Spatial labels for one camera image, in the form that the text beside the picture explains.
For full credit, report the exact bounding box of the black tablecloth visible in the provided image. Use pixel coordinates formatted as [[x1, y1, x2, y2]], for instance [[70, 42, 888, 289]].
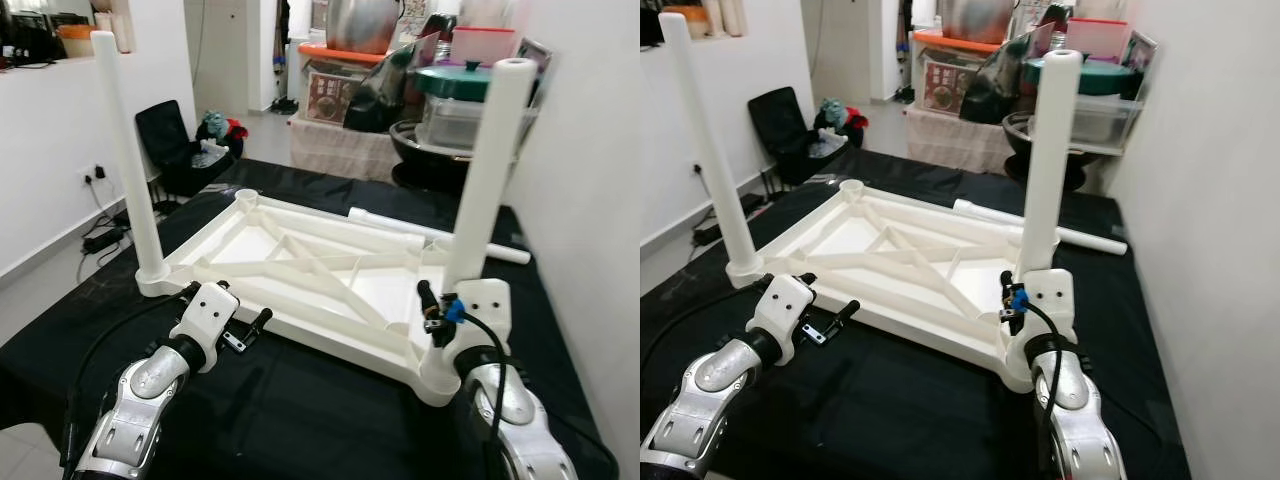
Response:
[[0, 158, 616, 480], [640, 148, 1191, 480]]

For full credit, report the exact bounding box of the clear plastic storage box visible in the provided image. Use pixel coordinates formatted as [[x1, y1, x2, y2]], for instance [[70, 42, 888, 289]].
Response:
[[420, 95, 491, 151], [1030, 90, 1146, 146]]

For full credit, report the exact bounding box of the orange lidded storage box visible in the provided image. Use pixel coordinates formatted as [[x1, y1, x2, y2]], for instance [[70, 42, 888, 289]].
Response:
[[912, 30, 1001, 116], [298, 42, 386, 126]]

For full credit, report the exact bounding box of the beige cloth covered stand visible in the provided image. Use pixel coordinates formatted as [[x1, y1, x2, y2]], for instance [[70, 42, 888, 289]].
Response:
[[905, 105, 1011, 173], [290, 115, 396, 183]]

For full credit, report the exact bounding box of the green pot lid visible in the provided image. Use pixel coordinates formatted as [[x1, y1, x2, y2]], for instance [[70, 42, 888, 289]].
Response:
[[415, 60, 496, 99], [1022, 55, 1141, 96]]

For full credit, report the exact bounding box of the beige container orange lid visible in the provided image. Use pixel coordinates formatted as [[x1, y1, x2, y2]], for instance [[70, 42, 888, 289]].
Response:
[[665, 5, 713, 39], [55, 25, 98, 59]]

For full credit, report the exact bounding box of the steel pot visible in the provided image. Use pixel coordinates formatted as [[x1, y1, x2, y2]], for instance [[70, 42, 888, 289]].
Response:
[[938, 0, 1019, 46], [325, 0, 406, 56]]

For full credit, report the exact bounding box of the black plastic bag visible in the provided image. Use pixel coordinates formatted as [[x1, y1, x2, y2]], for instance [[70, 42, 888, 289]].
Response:
[[343, 40, 431, 133], [958, 30, 1041, 126]]

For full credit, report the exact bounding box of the grey printed box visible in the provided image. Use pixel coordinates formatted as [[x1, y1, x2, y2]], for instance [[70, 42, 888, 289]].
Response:
[[515, 38, 554, 106], [1125, 30, 1163, 96]]

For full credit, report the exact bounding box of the white plastic children table top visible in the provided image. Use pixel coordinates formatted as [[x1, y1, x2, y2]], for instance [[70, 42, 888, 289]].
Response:
[[135, 188, 501, 408], [727, 178, 1076, 393]]

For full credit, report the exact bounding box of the pink box red lid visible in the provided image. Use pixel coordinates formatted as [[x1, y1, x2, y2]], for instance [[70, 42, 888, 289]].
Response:
[[452, 27, 519, 66], [1067, 17, 1131, 61]]

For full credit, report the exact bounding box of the black wok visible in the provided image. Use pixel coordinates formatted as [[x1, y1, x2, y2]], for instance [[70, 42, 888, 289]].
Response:
[[388, 120, 481, 191], [1003, 110, 1091, 191]]

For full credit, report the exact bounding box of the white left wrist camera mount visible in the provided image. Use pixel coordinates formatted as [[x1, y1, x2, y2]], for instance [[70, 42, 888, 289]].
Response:
[[745, 273, 816, 341], [170, 282, 241, 346]]

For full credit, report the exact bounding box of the white bottle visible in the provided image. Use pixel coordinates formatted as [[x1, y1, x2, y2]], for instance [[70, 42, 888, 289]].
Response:
[[95, 0, 138, 53], [703, 0, 748, 37]]

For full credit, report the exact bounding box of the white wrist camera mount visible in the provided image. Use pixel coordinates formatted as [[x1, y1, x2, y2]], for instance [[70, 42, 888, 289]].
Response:
[[745, 273, 816, 341], [428, 279, 514, 366], [1008, 267, 1078, 351], [170, 282, 241, 346]]

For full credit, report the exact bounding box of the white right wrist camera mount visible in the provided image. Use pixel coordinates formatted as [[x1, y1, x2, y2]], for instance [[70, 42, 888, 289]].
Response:
[[428, 279, 514, 366], [1008, 267, 1078, 351]]

